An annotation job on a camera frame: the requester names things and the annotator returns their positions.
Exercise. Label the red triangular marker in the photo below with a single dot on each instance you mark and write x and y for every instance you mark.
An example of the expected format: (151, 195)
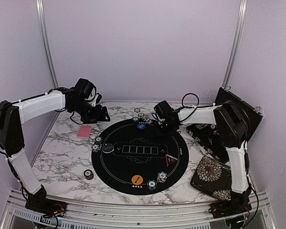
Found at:
(170, 159)

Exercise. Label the blue orange chip stack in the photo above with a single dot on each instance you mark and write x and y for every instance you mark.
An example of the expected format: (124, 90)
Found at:
(161, 177)

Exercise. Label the blue small blind button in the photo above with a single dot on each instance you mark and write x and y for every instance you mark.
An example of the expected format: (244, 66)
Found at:
(141, 126)

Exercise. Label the green fifty poker chip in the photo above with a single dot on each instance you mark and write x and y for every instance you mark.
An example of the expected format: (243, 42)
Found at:
(135, 119)

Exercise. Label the blue orange chips on marble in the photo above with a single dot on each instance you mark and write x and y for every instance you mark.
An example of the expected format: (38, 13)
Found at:
(144, 119)

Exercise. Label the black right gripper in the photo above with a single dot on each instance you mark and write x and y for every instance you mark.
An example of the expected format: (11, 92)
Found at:
(157, 126)

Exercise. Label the floral fabric pouch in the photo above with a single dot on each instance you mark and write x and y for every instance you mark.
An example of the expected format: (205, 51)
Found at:
(213, 178)

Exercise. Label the red playing card deck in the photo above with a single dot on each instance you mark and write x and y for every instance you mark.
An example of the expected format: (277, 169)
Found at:
(84, 131)

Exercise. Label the red poker chip stack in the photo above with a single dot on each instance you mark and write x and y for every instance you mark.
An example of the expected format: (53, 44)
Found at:
(88, 174)

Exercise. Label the black poker chip case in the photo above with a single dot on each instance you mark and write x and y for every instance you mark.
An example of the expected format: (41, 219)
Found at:
(236, 121)

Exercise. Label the black white poker chip stack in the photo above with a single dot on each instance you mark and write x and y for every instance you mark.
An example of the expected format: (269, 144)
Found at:
(95, 148)

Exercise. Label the orange big blind button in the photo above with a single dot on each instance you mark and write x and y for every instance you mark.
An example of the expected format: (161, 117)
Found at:
(137, 179)

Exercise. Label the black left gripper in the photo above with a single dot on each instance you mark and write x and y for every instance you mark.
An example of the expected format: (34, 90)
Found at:
(97, 116)

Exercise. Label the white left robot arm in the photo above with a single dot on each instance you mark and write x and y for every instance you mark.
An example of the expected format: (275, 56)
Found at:
(16, 116)

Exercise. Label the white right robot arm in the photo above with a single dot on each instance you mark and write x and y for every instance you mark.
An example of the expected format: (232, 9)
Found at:
(240, 188)

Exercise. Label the round black poker mat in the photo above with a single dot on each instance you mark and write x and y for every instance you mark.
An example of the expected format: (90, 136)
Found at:
(139, 152)

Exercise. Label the silver dealer button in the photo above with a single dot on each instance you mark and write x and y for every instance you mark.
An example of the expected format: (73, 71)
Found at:
(107, 148)

